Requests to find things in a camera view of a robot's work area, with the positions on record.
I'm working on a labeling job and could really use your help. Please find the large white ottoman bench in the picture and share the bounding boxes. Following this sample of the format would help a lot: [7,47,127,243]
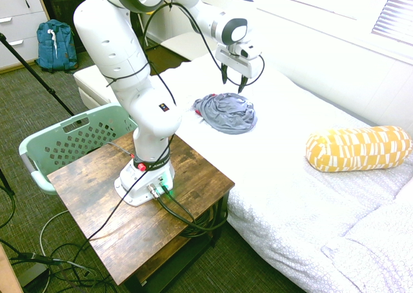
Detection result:
[73,65,125,110]

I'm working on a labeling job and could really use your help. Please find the white metal stand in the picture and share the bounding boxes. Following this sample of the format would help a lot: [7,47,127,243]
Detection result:
[137,14,150,48]

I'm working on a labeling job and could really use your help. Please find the blue backpack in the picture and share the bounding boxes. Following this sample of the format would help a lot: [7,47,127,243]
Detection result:
[35,19,79,74]

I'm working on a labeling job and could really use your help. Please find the grey floor cable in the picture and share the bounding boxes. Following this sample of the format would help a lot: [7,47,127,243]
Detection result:
[39,208,70,259]

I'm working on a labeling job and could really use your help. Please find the thick black base cables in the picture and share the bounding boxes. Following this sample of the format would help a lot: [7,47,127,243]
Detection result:
[156,182,228,239]

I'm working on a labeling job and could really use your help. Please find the black tripod leg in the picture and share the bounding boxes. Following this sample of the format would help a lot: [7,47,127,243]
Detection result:
[0,32,83,125]

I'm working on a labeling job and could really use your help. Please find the small white ottoman bench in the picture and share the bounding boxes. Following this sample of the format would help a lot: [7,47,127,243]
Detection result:
[160,31,203,62]

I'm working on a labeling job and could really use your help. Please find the thin black cable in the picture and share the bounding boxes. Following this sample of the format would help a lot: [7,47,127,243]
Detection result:
[48,134,177,293]

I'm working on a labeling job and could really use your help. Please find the light wooden board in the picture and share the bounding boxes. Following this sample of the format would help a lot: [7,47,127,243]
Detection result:
[0,243,24,293]

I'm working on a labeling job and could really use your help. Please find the grey shirt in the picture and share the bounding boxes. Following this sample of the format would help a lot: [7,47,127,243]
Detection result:
[192,92,259,136]

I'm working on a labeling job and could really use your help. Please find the mint green laundry basket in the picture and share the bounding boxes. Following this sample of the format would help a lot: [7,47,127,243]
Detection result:
[18,103,139,196]

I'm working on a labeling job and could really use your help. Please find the bed with white duvet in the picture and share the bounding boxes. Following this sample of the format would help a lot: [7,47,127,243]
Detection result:
[151,52,413,293]

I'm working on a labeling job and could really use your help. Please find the white window blinds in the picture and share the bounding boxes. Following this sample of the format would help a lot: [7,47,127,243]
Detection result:
[370,0,413,46]

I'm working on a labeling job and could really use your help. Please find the white drawer dresser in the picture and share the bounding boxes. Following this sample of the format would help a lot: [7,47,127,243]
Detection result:
[0,0,51,73]

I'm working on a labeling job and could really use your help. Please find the rustic wooden side table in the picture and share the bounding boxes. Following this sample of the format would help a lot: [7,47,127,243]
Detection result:
[46,130,236,293]

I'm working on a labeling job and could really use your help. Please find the yellow patterned bolster pillow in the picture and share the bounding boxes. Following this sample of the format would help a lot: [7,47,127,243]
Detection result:
[305,125,413,173]

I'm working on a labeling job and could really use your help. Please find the dark wooden cabinet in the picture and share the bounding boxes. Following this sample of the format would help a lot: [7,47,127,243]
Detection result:
[37,0,88,54]

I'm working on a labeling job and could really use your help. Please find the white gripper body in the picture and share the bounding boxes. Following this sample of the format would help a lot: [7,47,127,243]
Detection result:
[215,45,254,79]

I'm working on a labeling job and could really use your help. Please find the black camera stand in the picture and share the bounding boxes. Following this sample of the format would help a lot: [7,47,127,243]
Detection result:
[0,168,63,268]

